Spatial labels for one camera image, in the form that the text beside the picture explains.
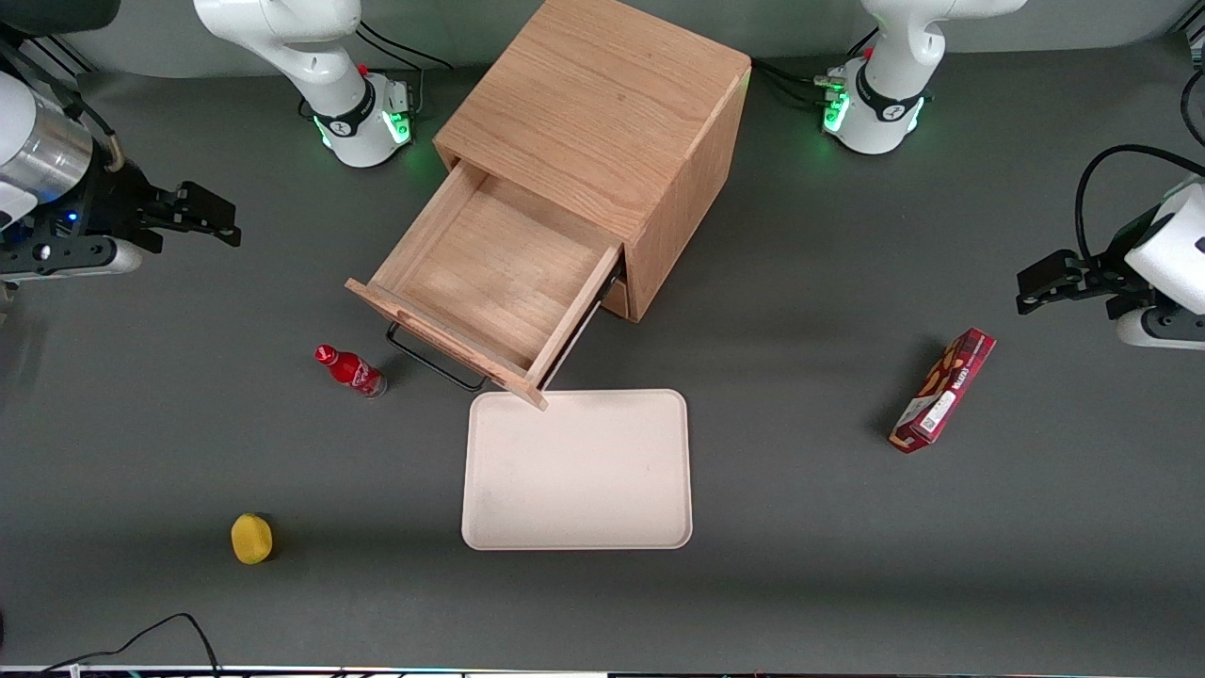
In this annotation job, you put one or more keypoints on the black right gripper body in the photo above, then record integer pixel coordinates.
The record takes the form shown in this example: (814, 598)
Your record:
(115, 201)

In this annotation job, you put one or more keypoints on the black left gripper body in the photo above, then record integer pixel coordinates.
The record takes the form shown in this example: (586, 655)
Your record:
(1108, 272)

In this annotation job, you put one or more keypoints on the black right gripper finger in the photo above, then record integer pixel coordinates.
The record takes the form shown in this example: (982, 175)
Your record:
(209, 207)
(202, 229)

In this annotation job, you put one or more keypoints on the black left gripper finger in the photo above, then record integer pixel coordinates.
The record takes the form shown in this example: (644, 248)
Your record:
(1050, 297)
(1050, 268)

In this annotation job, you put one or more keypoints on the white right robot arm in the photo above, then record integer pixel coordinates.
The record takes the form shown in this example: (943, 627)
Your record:
(311, 56)

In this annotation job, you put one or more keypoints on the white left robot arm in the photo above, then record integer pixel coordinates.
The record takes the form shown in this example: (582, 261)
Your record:
(890, 104)

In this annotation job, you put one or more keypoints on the wooden drawer cabinet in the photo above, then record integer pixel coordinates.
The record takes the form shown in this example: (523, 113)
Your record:
(602, 94)

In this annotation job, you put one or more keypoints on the red snack box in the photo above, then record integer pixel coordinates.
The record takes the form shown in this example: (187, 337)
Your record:
(943, 391)

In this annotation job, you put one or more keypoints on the red soda bottle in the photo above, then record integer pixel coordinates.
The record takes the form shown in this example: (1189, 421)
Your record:
(353, 371)

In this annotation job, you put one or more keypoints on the yellow lemon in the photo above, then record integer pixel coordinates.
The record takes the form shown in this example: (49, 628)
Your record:
(251, 539)

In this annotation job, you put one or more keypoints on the beige plastic tray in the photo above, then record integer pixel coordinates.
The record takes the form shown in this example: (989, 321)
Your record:
(576, 469)

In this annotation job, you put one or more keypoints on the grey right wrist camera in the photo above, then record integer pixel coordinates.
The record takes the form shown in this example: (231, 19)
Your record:
(104, 259)

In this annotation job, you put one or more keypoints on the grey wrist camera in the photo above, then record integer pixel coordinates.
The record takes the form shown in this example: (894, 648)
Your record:
(1167, 330)
(104, 259)

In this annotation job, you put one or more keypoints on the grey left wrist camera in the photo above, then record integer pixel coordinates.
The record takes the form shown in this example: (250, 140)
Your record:
(1167, 330)

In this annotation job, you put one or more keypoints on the aluminium frame rail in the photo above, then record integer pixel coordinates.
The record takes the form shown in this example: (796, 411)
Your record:
(71, 58)

